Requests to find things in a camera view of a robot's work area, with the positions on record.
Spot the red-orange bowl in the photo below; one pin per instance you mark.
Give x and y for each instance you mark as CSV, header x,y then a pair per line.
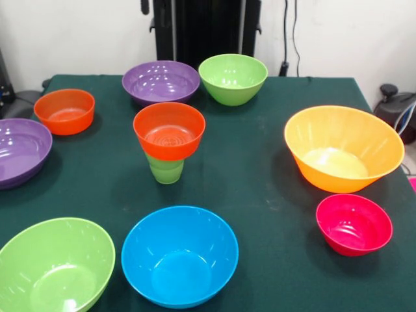
x,y
65,113
169,143

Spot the green cup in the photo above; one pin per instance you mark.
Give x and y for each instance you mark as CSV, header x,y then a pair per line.
x,y
166,172

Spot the blue bowl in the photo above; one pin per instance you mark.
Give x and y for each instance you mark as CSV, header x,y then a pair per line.
x,y
180,260

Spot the purple bowl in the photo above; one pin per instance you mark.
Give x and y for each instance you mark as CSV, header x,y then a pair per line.
x,y
161,83
19,152

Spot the dark green table cloth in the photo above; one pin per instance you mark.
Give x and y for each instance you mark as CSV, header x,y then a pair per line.
x,y
243,182

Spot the small green bowl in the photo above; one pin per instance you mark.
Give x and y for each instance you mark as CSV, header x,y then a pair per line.
x,y
232,87

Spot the large orange bowl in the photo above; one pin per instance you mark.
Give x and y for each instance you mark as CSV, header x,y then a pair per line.
x,y
341,152

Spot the pink bowl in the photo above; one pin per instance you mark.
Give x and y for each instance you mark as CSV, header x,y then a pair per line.
x,y
354,227

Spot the large green bowl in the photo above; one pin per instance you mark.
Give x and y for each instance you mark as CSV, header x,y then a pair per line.
x,y
55,266

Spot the black grey base foot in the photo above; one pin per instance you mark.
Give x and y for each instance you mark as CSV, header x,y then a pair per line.
x,y
19,104
393,110

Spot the black pedestal column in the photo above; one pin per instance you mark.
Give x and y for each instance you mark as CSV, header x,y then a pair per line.
x,y
208,29

